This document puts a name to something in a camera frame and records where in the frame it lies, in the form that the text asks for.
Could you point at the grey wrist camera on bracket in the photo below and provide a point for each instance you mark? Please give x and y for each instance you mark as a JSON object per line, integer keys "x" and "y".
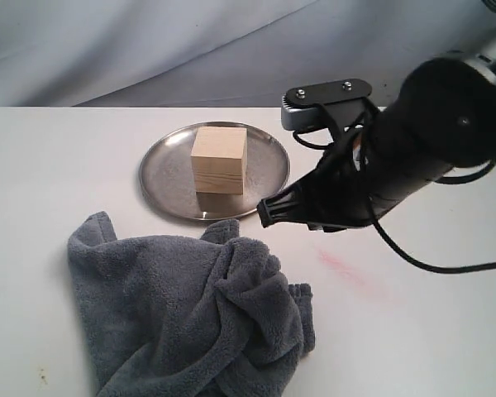
{"x": 332, "y": 105}

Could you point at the white backdrop cloth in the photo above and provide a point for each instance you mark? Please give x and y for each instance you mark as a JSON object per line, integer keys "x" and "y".
{"x": 218, "y": 53}

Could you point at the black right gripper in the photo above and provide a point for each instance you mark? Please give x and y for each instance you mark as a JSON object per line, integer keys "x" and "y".
{"x": 443, "y": 118}

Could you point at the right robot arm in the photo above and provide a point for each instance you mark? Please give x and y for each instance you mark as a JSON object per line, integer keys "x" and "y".
{"x": 487, "y": 62}

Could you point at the grey-blue fleece towel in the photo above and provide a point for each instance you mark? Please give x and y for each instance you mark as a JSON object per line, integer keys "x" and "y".
{"x": 182, "y": 316}

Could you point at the light wooden cube block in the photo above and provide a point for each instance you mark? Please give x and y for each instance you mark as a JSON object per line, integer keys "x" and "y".
{"x": 219, "y": 160}

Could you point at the round stainless steel plate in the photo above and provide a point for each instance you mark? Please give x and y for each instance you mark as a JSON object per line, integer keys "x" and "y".
{"x": 166, "y": 176}

